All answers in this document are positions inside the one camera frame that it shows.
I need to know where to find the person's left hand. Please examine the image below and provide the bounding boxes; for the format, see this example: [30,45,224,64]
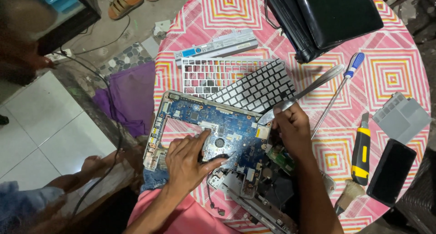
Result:
[165,129,228,198]

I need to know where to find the person's right hand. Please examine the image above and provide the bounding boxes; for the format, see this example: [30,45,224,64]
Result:
[272,102,315,158]

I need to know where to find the blue laptop motherboard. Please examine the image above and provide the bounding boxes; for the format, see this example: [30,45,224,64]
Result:
[163,97,273,194]

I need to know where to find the white laptop keyboard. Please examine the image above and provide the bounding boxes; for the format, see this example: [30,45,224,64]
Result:
[206,59,296,114]

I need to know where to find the small green circuit board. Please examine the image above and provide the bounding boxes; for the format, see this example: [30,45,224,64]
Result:
[266,146,296,175]

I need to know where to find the yellow black utility knife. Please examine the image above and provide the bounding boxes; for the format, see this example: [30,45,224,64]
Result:
[351,112,371,186]

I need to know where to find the white laptop battery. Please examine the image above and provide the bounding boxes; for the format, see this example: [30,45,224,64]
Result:
[174,28,259,69]

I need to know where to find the small paint brush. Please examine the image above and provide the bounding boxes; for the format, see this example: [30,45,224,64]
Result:
[333,179,366,217]

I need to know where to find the black laptop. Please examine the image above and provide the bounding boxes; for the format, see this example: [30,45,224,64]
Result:
[258,0,385,64]

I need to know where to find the pink patterned tablecloth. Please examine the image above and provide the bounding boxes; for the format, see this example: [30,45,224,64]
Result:
[153,0,432,234]

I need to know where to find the grey plastic cover panel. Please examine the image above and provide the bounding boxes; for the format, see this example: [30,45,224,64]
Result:
[372,92,432,145]

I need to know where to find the black smartphone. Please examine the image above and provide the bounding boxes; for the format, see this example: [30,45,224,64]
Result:
[366,138,417,207]

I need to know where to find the silver laptop base chassis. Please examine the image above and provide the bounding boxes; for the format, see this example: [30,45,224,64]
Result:
[143,90,337,234]

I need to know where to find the person's pink shirt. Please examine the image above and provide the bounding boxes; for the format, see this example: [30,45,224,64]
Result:
[126,189,240,234]

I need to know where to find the person's denim shorts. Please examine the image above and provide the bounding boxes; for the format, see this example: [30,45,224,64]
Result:
[140,168,170,194]

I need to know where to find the purple cloth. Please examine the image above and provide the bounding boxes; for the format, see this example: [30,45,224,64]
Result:
[92,60,157,138]

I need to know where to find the dark wicker chair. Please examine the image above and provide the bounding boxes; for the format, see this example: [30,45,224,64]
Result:
[393,144,436,234]

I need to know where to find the black cabinet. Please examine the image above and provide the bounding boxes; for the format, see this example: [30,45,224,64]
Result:
[27,0,102,57]

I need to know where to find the white power strip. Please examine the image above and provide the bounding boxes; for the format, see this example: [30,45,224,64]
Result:
[45,49,76,62]

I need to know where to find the blue white handled screwdriver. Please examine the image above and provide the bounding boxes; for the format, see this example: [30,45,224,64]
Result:
[311,52,366,140]

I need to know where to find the white keyboard bezel frame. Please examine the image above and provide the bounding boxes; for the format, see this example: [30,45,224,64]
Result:
[181,57,277,99]

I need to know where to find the thin black connector wire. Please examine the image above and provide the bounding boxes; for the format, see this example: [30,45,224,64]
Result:
[205,172,226,216]

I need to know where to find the black floor cable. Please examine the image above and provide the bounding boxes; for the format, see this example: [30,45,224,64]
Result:
[51,15,132,218]

